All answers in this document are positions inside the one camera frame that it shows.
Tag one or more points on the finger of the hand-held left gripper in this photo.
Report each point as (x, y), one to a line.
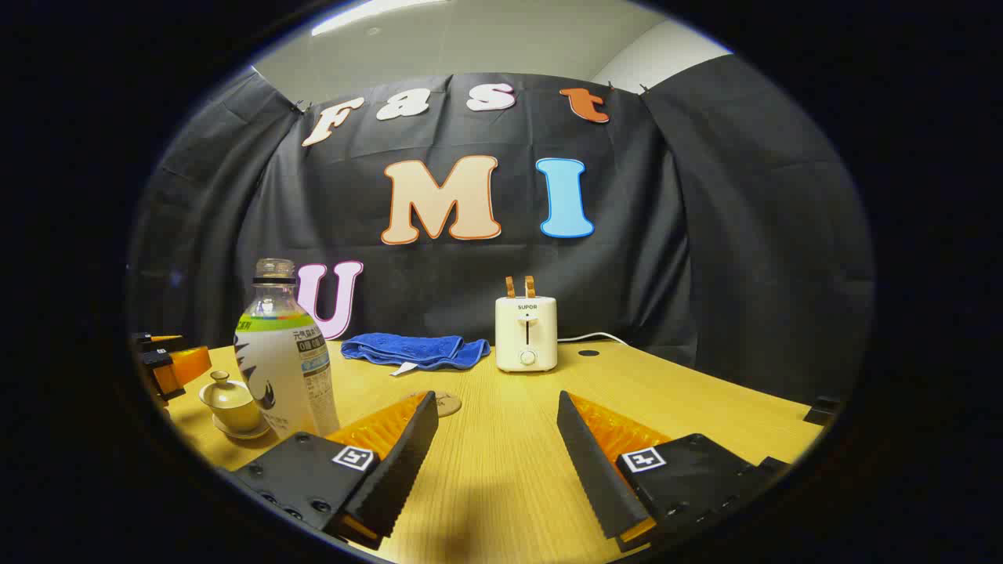
(184, 368)
(157, 342)

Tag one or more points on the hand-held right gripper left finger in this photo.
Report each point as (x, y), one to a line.
(403, 470)

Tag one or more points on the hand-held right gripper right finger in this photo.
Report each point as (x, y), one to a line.
(595, 470)

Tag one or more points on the yellow teacup lid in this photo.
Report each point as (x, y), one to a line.
(226, 392)

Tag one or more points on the yellow teacup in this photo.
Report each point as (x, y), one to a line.
(231, 417)

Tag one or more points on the round wooden coaster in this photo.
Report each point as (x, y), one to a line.
(448, 405)

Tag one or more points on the water bottle with white label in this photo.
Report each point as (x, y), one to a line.
(286, 368)

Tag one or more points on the blue towel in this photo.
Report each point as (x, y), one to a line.
(415, 348)

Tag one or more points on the white toaster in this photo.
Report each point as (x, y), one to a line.
(541, 329)

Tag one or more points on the black backdrop cloth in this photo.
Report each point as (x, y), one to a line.
(627, 274)

